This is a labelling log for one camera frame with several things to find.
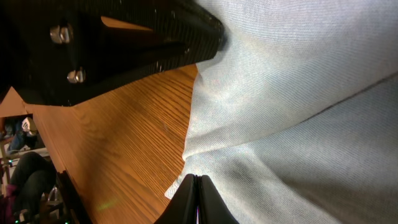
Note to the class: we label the seated person in background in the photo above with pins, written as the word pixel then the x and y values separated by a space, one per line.
pixel 32 177

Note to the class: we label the light blue printed t-shirt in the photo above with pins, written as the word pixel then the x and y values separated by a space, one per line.
pixel 295 120

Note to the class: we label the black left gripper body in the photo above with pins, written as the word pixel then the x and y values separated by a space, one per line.
pixel 41 71

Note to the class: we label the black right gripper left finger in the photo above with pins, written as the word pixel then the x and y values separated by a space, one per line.
pixel 182 208

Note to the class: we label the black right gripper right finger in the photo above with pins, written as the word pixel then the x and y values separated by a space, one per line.
pixel 211 207

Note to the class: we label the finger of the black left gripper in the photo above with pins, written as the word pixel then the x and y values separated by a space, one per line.
pixel 129 40

